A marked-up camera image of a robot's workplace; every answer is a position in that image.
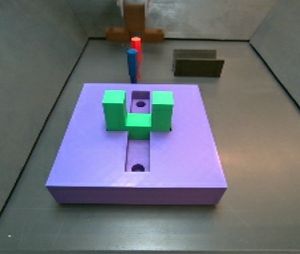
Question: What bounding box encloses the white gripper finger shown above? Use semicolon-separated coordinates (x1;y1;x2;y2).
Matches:
145;0;151;16

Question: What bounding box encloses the brown T-shaped block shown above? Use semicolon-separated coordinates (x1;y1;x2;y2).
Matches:
106;3;165;43

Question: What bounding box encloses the purple base board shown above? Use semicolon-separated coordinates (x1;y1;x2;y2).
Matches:
47;83;226;204

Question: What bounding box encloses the red peg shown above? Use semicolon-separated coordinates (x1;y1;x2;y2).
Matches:
131;37;142;78

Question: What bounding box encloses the blue peg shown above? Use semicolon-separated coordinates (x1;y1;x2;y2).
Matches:
127;49;138;83

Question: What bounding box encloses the green U-shaped block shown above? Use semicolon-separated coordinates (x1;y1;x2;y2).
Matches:
102;90;174;140

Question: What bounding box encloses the dark grey bracket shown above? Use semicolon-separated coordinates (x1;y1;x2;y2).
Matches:
173;50;225;77

